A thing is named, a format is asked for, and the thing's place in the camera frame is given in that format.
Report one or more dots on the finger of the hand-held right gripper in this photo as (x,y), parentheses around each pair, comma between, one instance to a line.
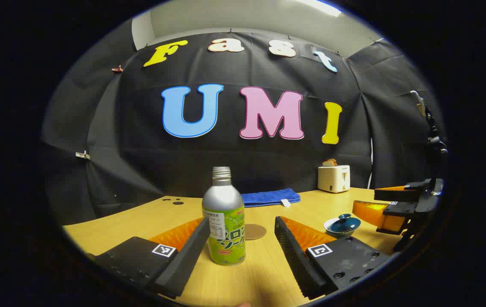
(396,195)
(375,213)

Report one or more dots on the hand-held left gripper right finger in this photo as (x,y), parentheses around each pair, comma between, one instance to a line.
(294,260)

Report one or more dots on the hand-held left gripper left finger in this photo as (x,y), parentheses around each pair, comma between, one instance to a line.
(187,260)

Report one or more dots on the round brown coaster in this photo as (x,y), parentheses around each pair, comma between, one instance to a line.
(256,232)

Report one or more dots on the silver green water bottle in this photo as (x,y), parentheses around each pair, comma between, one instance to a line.
(223,200)

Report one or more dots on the white toaster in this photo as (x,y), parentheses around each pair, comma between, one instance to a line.
(332,179)

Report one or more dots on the folded blue towel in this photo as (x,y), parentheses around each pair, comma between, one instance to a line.
(268,197)

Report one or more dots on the toast slice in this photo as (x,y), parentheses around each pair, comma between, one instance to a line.
(329,162)

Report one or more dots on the black backdrop cloth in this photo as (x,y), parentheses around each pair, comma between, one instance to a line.
(140,162)

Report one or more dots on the metal clip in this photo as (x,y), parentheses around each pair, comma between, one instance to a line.
(83,155)

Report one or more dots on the orange clip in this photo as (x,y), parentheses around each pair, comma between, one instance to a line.
(117,68)

